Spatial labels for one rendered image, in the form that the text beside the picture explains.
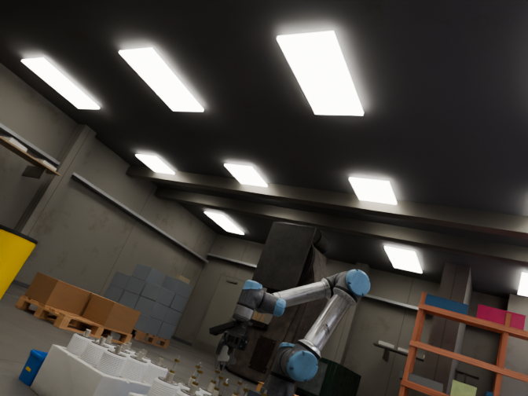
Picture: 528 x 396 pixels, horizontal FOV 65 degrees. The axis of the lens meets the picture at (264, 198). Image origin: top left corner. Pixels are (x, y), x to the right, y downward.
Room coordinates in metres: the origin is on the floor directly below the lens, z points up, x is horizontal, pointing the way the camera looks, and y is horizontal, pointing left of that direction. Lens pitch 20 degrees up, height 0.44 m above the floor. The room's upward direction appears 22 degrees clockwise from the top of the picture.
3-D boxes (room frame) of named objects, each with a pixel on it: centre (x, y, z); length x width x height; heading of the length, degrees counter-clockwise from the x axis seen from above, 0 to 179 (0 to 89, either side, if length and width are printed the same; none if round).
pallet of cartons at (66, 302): (5.02, 1.42, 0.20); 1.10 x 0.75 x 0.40; 152
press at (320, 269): (7.70, -0.99, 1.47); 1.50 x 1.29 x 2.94; 55
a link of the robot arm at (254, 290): (1.75, -0.10, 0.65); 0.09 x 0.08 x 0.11; 99
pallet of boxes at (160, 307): (7.43, 1.24, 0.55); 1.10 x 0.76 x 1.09; 58
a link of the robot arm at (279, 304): (1.78, -0.19, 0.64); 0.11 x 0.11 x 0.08; 9
